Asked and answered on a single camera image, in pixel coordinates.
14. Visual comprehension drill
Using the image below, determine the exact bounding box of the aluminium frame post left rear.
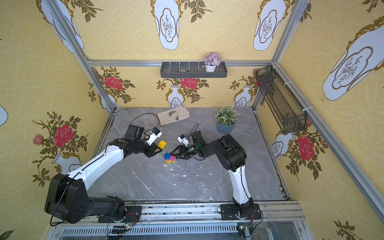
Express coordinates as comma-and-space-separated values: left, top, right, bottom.
37, 1, 117, 115

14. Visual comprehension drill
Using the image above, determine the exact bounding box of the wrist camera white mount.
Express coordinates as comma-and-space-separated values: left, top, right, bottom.
146, 127, 162, 146
178, 135, 190, 147

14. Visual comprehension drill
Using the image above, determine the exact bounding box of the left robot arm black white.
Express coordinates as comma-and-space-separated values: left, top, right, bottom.
44, 125, 163, 224

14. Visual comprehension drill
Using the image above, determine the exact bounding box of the yellow curved lego brick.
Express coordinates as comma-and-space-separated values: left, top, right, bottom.
158, 140, 167, 150

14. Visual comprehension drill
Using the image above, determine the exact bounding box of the green plant in blue pot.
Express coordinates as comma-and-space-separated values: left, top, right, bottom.
215, 106, 239, 135

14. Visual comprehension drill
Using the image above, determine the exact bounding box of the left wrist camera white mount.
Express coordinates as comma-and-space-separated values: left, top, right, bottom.
146, 127, 162, 146

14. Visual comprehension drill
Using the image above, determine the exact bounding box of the pink lego brick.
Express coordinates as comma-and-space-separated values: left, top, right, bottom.
169, 156, 177, 162

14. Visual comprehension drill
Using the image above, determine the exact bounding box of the grey wall shelf tray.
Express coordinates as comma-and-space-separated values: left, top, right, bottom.
160, 61, 228, 79

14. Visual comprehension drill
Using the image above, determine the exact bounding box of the blue lego brick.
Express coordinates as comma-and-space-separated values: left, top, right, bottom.
164, 153, 171, 160

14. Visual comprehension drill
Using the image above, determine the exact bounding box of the purple flower in white pot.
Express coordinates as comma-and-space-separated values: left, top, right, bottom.
204, 52, 222, 73

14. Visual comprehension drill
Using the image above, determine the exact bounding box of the black wire mesh basket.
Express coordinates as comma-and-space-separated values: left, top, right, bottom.
256, 66, 307, 134

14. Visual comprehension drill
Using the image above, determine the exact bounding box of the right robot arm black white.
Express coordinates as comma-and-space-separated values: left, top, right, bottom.
170, 131, 264, 221

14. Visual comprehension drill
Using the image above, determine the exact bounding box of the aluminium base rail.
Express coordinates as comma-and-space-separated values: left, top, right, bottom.
46, 201, 313, 240

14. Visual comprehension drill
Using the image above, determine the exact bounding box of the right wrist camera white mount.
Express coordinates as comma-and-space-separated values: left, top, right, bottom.
178, 135, 190, 147

